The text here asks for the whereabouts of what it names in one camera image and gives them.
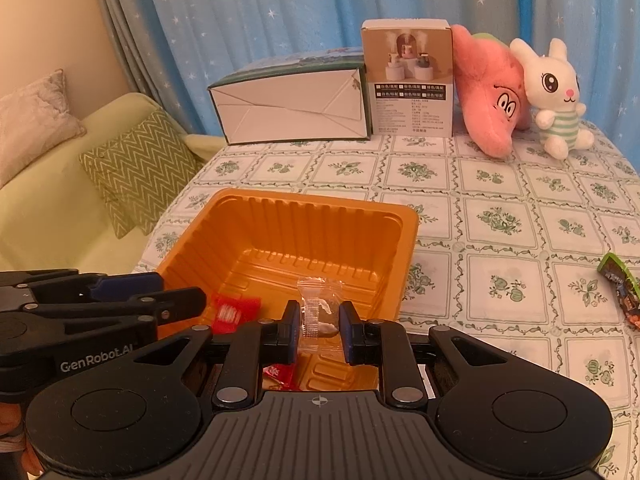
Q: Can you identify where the small red candy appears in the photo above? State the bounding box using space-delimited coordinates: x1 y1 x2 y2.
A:
207 292 263 333

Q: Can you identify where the light green sofa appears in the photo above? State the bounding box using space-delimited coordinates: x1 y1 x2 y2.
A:
0 91 226 276

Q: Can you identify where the pink starfish plush toy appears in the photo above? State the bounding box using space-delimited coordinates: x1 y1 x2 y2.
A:
450 24 533 158

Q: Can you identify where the clear candy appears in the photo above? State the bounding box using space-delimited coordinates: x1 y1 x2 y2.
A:
296 276 343 348

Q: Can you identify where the red twisted snack packet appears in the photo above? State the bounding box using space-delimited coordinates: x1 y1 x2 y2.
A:
262 364 298 391

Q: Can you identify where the person's left hand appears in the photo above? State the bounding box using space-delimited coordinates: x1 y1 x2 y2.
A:
0 397 32 478

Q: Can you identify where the green zigzag cushion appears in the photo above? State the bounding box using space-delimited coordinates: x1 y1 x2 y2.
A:
79 109 198 238

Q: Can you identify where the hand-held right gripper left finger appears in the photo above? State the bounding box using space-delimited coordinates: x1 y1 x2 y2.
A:
137 300 303 413

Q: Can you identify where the beige cushion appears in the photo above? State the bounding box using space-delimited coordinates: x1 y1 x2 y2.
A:
0 69 87 188

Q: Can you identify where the brown product box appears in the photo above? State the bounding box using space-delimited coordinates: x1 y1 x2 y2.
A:
361 18 455 138

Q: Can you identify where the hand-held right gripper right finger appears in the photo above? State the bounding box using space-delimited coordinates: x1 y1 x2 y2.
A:
339 301 506 409

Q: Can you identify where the green floral tablecloth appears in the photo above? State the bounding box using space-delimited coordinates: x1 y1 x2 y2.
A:
131 49 640 480

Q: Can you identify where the orange plastic tray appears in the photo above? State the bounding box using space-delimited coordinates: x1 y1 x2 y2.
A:
159 187 420 393

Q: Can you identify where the green snack packet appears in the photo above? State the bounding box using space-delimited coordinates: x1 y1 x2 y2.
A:
597 252 640 331

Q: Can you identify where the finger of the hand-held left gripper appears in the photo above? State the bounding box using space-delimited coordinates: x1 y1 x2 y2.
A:
30 286 207 328
75 271 165 304

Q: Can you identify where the green and white carton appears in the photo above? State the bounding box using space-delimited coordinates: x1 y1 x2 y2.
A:
207 50 373 146

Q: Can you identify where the blue star-print curtain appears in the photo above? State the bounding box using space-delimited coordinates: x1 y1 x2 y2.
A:
90 0 640 176

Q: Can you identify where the white bunny plush toy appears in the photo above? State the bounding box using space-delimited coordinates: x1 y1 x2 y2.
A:
510 37 596 161

